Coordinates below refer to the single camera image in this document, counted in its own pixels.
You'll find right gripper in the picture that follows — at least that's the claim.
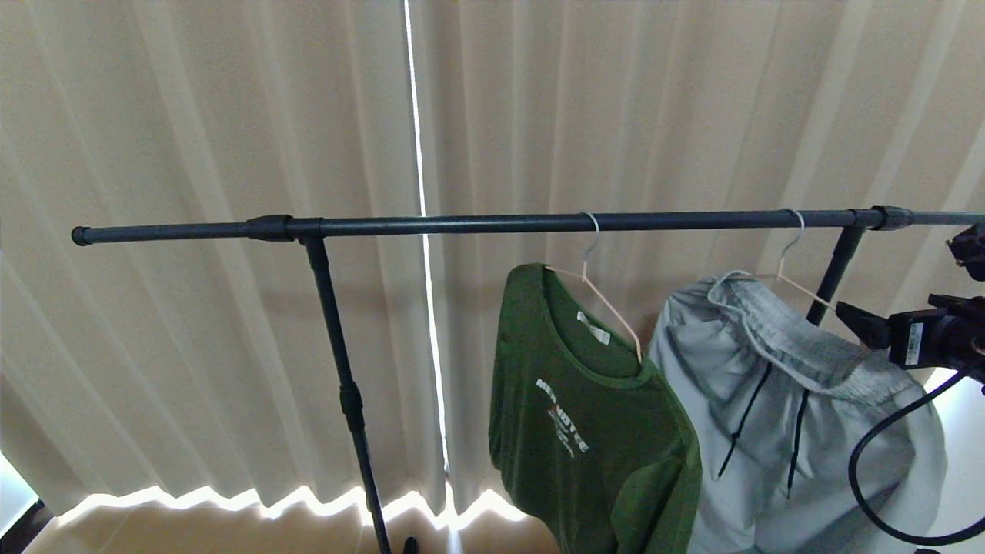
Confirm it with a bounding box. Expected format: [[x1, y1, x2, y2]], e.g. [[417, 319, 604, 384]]
[[835, 294, 985, 379]]

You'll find pink clothes hanger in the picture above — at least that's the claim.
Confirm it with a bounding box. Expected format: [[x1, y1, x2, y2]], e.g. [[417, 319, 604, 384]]
[[750, 209, 840, 312], [545, 213, 643, 362]]

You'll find pale grey garment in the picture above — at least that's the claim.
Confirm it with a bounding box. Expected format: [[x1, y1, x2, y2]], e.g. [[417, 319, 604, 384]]
[[648, 271, 949, 554]]

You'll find green long-sleeved shirt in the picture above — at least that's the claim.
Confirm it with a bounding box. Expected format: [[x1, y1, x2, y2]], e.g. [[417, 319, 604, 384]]
[[489, 263, 703, 554]]

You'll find black clothes rack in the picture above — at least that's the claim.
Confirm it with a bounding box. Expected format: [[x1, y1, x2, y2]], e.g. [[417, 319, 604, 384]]
[[71, 206, 985, 554]]

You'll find beige curtain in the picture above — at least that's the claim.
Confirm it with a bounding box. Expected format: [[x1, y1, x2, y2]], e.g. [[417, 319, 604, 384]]
[[0, 0, 985, 516]]

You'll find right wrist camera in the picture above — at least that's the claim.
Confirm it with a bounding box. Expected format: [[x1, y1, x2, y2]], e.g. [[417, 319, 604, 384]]
[[947, 223, 985, 282]]

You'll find black cable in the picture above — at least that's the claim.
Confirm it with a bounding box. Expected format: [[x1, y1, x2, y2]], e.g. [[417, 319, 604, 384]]
[[848, 369, 985, 547]]

